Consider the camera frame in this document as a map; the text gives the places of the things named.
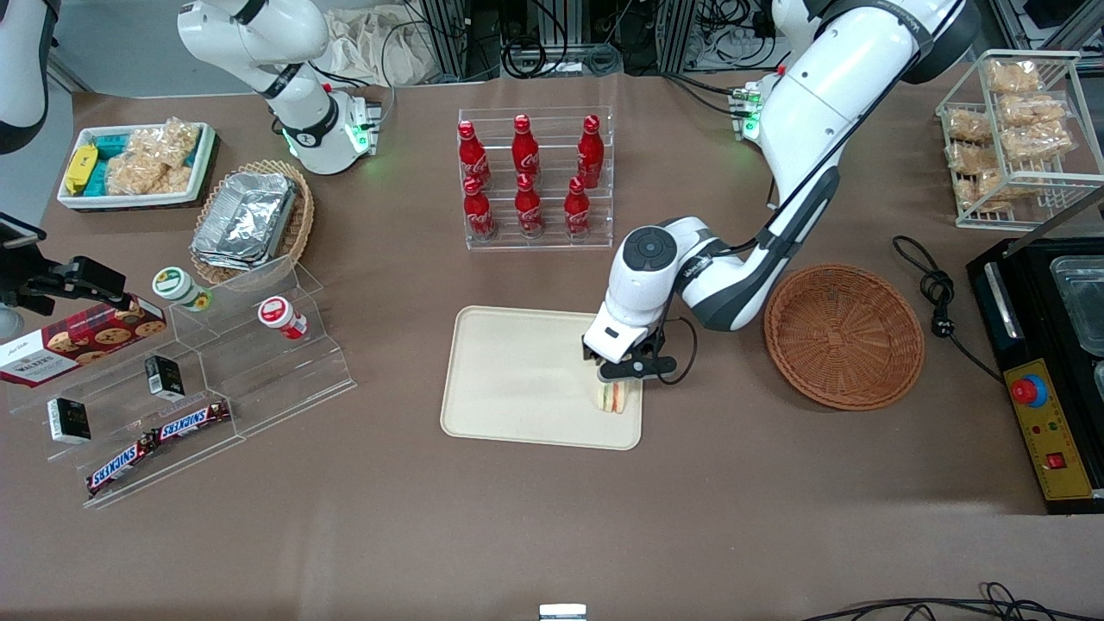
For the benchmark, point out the bagged rice cracker snack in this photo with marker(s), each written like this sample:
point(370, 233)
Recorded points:
point(172, 138)
point(142, 177)

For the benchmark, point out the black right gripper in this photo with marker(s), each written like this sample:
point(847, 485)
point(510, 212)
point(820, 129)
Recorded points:
point(79, 276)

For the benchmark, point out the layered sandwich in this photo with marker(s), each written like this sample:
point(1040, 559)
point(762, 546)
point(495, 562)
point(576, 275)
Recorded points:
point(617, 397)

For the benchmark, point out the clear acrylic bottle rack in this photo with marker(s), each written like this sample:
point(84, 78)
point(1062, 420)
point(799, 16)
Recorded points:
point(539, 237)

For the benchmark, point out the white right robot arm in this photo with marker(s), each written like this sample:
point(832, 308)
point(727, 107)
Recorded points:
point(285, 78)

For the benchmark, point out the white cloth bag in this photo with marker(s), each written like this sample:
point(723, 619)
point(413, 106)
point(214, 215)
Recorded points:
point(371, 47)

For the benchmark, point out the Walkers red tartan cookie box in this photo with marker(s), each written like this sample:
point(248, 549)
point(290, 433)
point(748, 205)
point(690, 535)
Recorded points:
point(78, 341)

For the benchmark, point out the aluminium frame profile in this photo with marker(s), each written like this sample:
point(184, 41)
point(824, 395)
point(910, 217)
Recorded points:
point(677, 34)
point(453, 39)

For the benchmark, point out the light wicker basket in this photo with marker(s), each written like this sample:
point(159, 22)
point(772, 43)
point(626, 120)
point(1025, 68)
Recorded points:
point(297, 224)

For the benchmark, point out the brown round wicker basket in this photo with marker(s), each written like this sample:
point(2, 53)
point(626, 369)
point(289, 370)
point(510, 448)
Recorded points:
point(843, 336)

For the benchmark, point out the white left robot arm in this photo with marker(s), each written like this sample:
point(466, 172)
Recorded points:
point(819, 95)

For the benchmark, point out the steel pan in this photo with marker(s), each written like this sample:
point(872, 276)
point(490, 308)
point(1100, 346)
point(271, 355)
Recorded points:
point(1082, 302)

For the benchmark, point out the blue snack packet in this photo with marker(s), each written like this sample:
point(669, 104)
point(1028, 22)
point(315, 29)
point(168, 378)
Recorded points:
point(110, 142)

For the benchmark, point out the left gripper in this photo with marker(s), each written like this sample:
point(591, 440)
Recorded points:
point(649, 344)

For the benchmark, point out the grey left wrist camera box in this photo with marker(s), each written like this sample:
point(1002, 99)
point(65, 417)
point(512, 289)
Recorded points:
point(638, 368)

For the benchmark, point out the yellow snack packet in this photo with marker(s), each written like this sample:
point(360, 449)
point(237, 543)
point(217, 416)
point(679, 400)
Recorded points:
point(82, 166)

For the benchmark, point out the red Coca-Cola bottle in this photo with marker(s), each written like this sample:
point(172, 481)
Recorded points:
point(478, 211)
point(590, 151)
point(576, 210)
point(524, 148)
point(528, 207)
point(473, 153)

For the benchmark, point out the clear acrylic stepped shelf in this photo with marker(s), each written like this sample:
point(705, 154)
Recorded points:
point(224, 379)

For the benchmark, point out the bagged fried snack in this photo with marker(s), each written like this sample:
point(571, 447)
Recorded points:
point(1013, 76)
point(969, 125)
point(1035, 141)
point(1031, 109)
point(992, 187)
point(970, 158)

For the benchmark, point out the Snickers chocolate bar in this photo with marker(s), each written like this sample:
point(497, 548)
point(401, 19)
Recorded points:
point(121, 466)
point(194, 420)

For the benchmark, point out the red lidded yogurt cup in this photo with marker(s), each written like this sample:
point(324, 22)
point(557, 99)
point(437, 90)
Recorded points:
point(280, 316)

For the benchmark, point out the small black carton box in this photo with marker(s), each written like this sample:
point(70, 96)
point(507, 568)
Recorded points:
point(164, 377)
point(69, 420)

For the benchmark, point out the green lidded sunflower cup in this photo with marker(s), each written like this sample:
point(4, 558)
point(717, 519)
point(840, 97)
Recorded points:
point(177, 287)

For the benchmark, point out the cream plastic serving tray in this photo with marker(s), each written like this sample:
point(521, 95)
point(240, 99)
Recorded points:
point(526, 379)

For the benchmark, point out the aluminium foil container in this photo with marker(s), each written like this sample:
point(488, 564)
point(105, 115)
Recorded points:
point(246, 220)

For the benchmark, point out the white rectangular snack tray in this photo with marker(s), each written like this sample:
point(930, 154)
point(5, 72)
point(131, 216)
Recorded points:
point(203, 164)

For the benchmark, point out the black appliance with yellow panel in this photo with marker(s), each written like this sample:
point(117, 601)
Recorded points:
point(1018, 328)

